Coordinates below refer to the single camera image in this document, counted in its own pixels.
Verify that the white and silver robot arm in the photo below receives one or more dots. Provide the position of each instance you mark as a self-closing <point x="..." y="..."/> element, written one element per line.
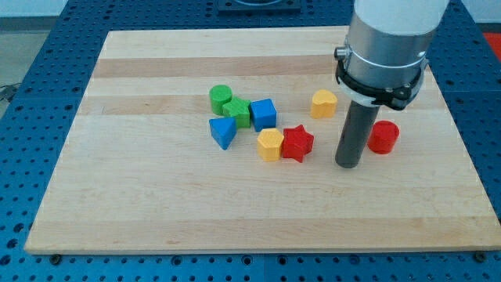
<point x="383" y="58"/>

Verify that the yellow hexagon block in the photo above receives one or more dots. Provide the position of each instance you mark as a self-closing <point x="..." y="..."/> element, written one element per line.
<point x="269" y="146"/>

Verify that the green star block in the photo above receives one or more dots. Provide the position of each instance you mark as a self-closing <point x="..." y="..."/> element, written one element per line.
<point x="239" y="109"/>

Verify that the red star block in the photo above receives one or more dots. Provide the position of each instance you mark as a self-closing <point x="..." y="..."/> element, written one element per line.
<point x="297" y="143"/>

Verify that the blue triangle block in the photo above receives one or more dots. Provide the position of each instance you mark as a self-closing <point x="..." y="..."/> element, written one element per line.
<point x="223" y="131"/>

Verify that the blue cube block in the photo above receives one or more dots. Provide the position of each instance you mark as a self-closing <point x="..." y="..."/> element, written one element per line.
<point x="263" y="114"/>

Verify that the light wooden board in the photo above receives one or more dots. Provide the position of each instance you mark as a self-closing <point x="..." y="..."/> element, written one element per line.
<point x="139" y="172"/>

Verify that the green cylinder block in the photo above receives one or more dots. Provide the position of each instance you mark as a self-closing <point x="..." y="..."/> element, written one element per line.
<point x="219" y="95"/>

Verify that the yellow heart block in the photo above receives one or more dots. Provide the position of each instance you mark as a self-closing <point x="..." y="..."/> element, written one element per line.
<point x="324" y="104"/>

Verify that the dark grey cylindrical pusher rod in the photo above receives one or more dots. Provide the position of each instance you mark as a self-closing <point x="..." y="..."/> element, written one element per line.
<point x="357" y="127"/>

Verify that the red cylinder block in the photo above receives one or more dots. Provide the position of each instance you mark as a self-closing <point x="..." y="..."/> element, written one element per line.
<point x="383" y="137"/>

